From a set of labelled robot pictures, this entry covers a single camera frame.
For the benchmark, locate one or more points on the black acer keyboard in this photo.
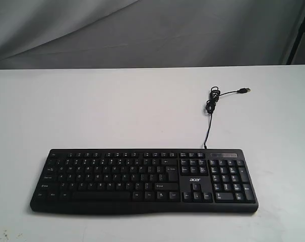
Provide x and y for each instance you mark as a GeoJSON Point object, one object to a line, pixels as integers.
{"type": "Point", "coordinates": [141, 181]}

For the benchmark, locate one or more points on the grey backdrop cloth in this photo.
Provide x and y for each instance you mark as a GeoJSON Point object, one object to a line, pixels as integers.
{"type": "Point", "coordinates": [146, 34]}

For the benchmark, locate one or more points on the black tripod stand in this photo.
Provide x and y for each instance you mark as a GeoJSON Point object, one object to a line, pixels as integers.
{"type": "Point", "coordinates": [297, 41]}

